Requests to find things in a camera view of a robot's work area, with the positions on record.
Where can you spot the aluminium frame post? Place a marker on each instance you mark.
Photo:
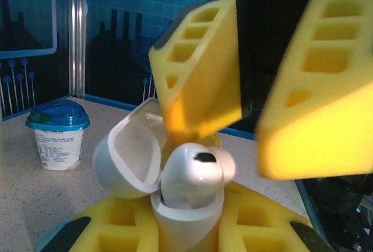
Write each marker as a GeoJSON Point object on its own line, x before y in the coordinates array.
{"type": "Point", "coordinates": [78, 30]}

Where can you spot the yogurt cup with blue lid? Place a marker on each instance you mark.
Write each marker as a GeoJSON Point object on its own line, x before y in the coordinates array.
{"type": "Point", "coordinates": [58, 147]}

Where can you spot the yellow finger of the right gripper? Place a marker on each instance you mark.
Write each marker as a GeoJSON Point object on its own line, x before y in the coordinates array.
{"type": "Point", "coordinates": [320, 118]}
{"type": "Point", "coordinates": [204, 88]}

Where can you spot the pale mint earbud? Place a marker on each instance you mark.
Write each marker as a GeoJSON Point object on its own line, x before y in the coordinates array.
{"type": "Point", "coordinates": [192, 173]}

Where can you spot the pale mint earbud charging case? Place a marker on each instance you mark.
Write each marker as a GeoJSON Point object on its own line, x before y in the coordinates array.
{"type": "Point", "coordinates": [131, 161]}

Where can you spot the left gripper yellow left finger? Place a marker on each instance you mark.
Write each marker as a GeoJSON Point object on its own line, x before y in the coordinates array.
{"type": "Point", "coordinates": [122, 228]}

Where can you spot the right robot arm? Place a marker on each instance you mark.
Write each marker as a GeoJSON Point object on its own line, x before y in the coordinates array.
{"type": "Point", "coordinates": [344, 205]}

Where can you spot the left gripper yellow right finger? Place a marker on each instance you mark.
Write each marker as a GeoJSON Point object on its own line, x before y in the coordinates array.
{"type": "Point", "coordinates": [256, 228]}

